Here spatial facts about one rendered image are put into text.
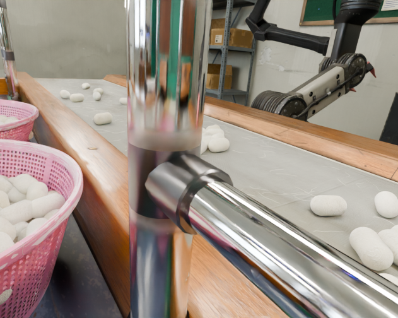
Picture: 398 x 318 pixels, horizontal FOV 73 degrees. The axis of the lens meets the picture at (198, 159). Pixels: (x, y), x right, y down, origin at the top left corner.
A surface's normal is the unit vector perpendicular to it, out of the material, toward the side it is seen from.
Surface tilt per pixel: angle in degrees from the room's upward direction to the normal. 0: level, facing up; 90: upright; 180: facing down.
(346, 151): 45
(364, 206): 0
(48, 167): 72
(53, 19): 90
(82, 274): 0
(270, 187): 0
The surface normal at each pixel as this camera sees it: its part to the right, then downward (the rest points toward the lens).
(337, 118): -0.78, 0.17
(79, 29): 0.61, 0.33
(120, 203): 0.07, -0.93
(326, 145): -0.51, -0.55
